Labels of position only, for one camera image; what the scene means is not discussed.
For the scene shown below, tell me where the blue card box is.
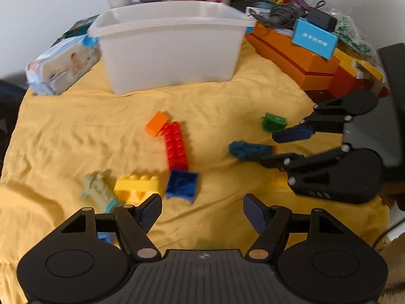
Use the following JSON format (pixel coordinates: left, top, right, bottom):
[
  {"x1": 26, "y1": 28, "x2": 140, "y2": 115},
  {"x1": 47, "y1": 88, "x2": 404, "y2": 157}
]
[{"x1": 291, "y1": 18, "x2": 339, "y2": 60}]

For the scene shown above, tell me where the dark red box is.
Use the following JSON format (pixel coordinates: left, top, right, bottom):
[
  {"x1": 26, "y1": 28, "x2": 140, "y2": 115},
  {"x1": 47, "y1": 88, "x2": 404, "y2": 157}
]
[{"x1": 305, "y1": 65, "x2": 390, "y2": 102}]

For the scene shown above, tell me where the bag of green beads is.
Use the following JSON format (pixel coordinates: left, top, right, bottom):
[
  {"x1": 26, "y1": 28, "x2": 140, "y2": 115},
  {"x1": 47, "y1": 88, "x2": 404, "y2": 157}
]
[{"x1": 334, "y1": 14, "x2": 375, "y2": 54}]

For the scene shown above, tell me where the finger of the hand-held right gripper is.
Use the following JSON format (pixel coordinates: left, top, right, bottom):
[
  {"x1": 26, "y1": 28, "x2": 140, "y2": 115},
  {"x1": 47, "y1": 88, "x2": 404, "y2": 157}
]
[
  {"x1": 260, "y1": 146, "x2": 352, "y2": 188},
  {"x1": 272, "y1": 98, "x2": 353, "y2": 144}
]

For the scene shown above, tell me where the yellow cloth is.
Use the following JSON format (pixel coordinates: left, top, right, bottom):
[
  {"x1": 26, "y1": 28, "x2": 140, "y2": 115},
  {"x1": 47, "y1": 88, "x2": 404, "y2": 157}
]
[{"x1": 0, "y1": 40, "x2": 391, "y2": 304}]

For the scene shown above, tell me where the white cup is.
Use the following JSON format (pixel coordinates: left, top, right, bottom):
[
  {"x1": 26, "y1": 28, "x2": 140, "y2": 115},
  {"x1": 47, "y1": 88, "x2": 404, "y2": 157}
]
[{"x1": 107, "y1": 0, "x2": 135, "y2": 9}]

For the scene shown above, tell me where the yellow flat box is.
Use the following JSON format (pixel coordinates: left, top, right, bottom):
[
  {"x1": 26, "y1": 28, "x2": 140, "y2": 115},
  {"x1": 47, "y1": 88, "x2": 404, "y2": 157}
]
[{"x1": 332, "y1": 47, "x2": 385, "y2": 81}]

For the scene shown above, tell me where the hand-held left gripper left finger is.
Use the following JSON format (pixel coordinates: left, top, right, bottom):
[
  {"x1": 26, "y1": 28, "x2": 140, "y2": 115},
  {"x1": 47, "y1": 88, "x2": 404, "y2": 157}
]
[{"x1": 63, "y1": 193, "x2": 163, "y2": 262}]

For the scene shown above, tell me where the wet wipes packet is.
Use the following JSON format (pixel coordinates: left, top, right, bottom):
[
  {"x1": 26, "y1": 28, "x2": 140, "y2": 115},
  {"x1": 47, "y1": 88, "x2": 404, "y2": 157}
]
[{"x1": 25, "y1": 35, "x2": 102, "y2": 96}]

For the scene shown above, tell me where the orange brick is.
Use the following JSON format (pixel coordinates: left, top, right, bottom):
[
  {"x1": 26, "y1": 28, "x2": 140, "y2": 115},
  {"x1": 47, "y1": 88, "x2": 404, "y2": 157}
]
[{"x1": 145, "y1": 111, "x2": 170, "y2": 137}]

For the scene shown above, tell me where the brown fuzzy cloth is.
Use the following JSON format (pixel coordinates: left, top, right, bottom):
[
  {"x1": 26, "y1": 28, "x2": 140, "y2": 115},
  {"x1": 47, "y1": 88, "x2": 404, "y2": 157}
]
[{"x1": 378, "y1": 177, "x2": 405, "y2": 304}]

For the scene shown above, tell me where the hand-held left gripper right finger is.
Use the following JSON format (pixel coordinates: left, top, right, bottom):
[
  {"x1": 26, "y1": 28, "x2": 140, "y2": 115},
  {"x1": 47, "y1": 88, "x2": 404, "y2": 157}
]
[{"x1": 243, "y1": 194, "x2": 345, "y2": 262}]

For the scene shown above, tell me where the white plastic bin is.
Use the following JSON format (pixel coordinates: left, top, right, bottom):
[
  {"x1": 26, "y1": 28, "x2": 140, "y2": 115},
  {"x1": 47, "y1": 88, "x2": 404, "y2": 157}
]
[{"x1": 88, "y1": 1, "x2": 257, "y2": 96}]

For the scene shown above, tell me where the light blue brick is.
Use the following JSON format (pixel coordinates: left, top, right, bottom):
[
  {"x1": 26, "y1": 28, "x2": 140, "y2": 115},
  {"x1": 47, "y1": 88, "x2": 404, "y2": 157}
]
[{"x1": 96, "y1": 232, "x2": 118, "y2": 244}]

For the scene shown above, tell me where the black cable bundle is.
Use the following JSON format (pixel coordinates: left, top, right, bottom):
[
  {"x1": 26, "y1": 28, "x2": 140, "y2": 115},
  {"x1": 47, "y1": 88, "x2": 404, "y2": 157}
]
[{"x1": 247, "y1": 3, "x2": 309, "y2": 27}]

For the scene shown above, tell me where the dark green box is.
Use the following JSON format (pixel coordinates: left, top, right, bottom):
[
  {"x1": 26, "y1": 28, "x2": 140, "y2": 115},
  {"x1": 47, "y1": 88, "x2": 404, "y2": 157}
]
[{"x1": 62, "y1": 15, "x2": 102, "y2": 40}]

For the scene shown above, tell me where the dark green brick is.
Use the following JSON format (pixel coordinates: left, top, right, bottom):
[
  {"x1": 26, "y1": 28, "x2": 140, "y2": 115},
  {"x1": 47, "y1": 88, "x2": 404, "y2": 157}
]
[{"x1": 261, "y1": 112, "x2": 288, "y2": 134}]

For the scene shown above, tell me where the long red brick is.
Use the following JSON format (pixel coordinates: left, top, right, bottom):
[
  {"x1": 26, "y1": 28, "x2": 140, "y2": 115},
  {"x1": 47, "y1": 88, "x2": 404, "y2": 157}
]
[{"x1": 160, "y1": 121, "x2": 190, "y2": 172}]

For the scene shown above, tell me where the dark blue brick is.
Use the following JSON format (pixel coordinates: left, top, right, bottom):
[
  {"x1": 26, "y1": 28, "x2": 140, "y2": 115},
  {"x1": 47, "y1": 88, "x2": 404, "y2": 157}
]
[{"x1": 165, "y1": 170, "x2": 199, "y2": 204}]

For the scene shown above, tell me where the teal toy piece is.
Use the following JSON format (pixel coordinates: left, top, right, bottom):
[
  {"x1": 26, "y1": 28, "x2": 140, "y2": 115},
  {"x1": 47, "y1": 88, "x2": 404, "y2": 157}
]
[{"x1": 228, "y1": 140, "x2": 276, "y2": 162}]

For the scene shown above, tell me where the black bag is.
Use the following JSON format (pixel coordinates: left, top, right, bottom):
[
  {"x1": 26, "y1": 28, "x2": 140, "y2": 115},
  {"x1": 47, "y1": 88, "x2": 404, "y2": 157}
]
[{"x1": 0, "y1": 79, "x2": 27, "y2": 159}]

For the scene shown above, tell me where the long orange box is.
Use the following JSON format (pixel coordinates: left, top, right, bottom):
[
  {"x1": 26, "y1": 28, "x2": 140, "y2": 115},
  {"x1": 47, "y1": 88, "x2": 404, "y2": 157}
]
[{"x1": 245, "y1": 22, "x2": 340, "y2": 91}]

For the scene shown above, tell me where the beige and teal toy figure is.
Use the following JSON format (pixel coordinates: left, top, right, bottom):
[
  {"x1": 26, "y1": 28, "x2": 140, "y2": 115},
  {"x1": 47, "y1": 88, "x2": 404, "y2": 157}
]
[{"x1": 80, "y1": 172, "x2": 122, "y2": 214}]

